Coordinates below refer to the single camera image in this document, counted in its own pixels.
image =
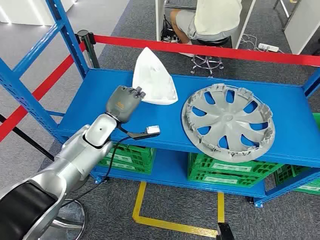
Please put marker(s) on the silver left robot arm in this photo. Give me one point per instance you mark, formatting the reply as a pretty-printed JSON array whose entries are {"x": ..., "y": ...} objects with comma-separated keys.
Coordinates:
[{"x": 75, "y": 155}]

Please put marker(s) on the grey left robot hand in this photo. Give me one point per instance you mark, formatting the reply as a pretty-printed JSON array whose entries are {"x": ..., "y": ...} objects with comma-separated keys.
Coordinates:
[{"x": 122, "y": 102}]

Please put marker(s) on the silver wheel hubcap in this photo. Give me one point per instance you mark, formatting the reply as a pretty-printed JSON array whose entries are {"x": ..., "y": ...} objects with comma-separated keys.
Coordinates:
[{"x": 227, "y": 119}]

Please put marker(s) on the red barrier belt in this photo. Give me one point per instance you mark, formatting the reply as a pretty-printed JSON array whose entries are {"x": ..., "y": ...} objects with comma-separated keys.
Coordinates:
[
  {"x": 200, "y": 49},
  {"x": 55, "y": 74}
]

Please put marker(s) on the black stanchion post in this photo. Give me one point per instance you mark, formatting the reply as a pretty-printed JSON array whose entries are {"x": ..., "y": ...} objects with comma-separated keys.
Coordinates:
[{"x": 86, "y": 43}]

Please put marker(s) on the grey metal frame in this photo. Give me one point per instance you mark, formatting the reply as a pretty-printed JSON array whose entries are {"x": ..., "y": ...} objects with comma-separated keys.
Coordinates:
[{"x": 284, "y": 10}]

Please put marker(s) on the black robot foot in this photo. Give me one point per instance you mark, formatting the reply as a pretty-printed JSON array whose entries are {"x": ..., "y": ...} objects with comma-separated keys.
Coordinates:
[{"x": 225, "y": 232}]

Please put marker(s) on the chrome round stand base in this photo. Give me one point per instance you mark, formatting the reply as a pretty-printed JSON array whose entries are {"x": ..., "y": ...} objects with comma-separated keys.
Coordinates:
[{"x": 72, "y": 218}]

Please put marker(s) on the black floor rod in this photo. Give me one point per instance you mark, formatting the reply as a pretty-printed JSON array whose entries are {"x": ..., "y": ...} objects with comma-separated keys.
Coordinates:
[{"x": 25, "y": 137}]

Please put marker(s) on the white triangular plastic part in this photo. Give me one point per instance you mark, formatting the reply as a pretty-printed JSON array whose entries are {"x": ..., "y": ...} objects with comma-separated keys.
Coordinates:
[{"x": 152, "y": 79}]

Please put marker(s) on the white power strip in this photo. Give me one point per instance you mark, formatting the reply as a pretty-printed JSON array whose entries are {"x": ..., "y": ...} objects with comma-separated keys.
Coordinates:
[{"x": 269, "y": 47}]

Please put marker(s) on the green plastic crate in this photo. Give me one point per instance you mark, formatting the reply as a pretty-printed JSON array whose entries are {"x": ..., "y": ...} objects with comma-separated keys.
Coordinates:
[
  {"x": 317, "y": 121},
  {"x": 130, "y": 159},
  {"x": 307, "y": 185},
  {"x": 225, "y": 172}
]

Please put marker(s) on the person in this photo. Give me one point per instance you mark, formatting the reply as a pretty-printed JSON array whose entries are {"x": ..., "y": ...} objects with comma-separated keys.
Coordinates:
[{"x": 212, "y": 16}]

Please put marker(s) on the white partition panel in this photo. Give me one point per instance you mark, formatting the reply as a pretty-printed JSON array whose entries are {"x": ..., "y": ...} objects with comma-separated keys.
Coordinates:
[{"x": 302, "y": 26}]

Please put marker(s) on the black stool chrome base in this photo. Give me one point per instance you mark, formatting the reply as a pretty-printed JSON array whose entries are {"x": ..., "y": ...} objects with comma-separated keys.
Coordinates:
[{"x": 207, "y": 61}]

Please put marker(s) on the blue metal shelf rack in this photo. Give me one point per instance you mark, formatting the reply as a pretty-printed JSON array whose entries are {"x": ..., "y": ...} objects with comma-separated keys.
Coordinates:
[{"x": 100, "y": 99}]

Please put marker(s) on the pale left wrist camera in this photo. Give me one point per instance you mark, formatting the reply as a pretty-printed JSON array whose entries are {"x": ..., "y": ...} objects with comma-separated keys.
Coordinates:
[{"x": 152, "y": 130}]

